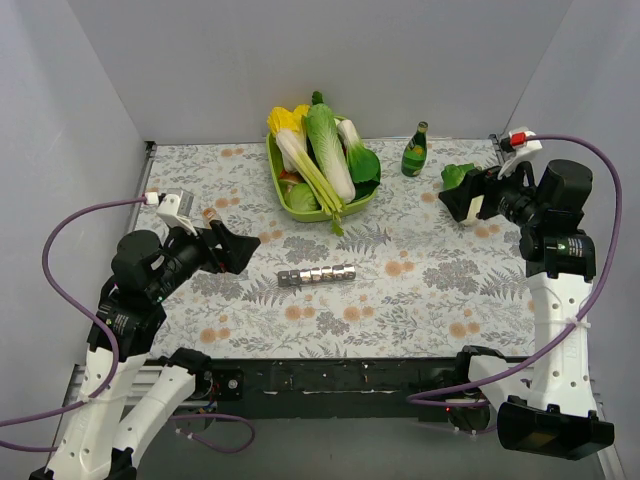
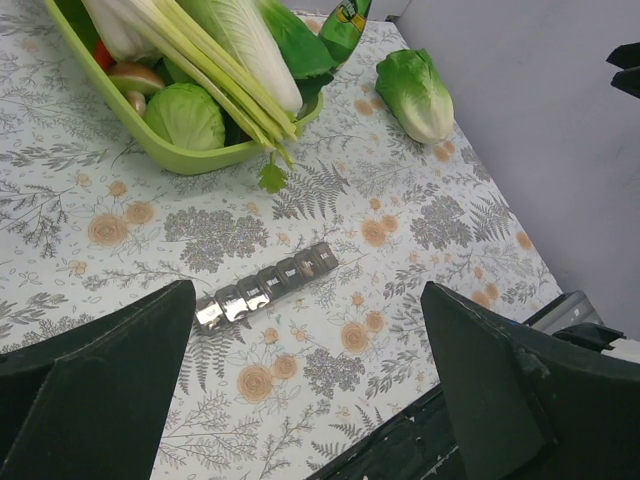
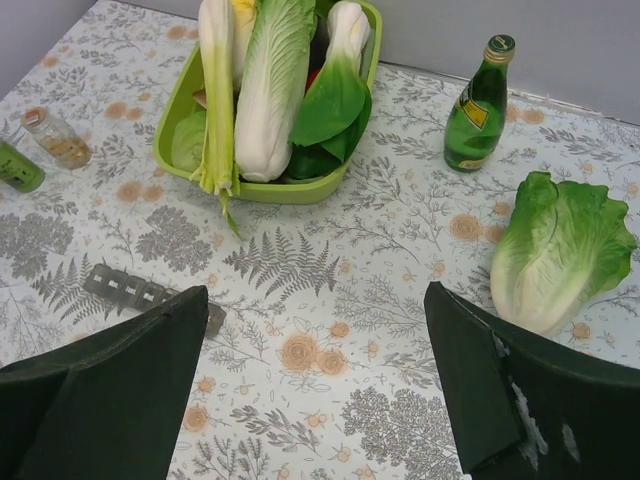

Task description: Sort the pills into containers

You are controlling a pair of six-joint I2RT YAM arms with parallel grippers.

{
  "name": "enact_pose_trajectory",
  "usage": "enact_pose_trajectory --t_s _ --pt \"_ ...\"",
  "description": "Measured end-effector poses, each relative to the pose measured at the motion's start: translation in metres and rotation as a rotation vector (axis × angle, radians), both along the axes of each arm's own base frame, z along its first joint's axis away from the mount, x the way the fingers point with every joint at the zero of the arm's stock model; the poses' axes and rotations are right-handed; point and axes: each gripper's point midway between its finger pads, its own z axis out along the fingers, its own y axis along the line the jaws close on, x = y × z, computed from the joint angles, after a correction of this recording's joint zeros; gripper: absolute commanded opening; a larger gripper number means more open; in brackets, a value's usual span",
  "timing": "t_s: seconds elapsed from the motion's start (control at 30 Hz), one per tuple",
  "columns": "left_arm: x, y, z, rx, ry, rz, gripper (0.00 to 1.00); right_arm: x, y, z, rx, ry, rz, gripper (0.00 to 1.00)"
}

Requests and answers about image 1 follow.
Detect grey weekly pill organizer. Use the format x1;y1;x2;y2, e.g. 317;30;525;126
276;264;356;288

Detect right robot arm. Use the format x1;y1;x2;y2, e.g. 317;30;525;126
439;160;615;460

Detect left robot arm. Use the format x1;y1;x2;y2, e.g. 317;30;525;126
31;220;260;479

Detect romaine lettuce head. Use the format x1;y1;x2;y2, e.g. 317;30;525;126
441;163;476;190

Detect green glass bottle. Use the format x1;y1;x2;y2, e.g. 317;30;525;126
401;121;428;177

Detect round green cabbage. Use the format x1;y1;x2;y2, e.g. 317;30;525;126
284;183;320;212

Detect green plastic basket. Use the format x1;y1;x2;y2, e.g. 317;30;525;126
266;113;381;222

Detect floral table mat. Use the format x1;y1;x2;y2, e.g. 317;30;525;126
147;139;535;359

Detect bok choy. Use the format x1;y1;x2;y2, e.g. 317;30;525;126
337;119;381;184

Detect celery stalks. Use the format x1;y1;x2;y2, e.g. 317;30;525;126
276;129;346;236

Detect yellow leafy cabbage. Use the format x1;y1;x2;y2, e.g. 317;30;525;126
266;104;311;146

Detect napa cabbage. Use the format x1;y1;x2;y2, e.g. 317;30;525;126
305;103;356;204

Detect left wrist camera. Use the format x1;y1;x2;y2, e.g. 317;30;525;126
144;188;197;236

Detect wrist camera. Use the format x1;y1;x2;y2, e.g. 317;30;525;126
498;127;542;179
144;188;197;236

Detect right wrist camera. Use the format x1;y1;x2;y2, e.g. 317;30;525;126
498;127;542;179

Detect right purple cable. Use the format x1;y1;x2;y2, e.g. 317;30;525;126
407;133;624;411

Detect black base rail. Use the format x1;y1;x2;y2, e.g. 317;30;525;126
176;349;460;422

